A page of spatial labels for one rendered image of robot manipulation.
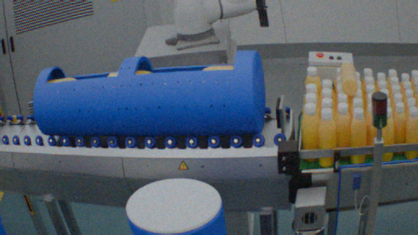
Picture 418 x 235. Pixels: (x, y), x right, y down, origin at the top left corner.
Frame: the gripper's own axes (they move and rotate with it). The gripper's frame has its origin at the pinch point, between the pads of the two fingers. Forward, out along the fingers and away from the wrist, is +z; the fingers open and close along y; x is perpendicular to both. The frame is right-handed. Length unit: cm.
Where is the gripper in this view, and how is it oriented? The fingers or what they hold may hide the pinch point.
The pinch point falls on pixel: (263, 17)
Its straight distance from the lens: 215.0
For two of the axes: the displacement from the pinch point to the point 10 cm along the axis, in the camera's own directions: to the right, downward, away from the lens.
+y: 1.8, -4.9, 8.5
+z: 1.3, 8.7, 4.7
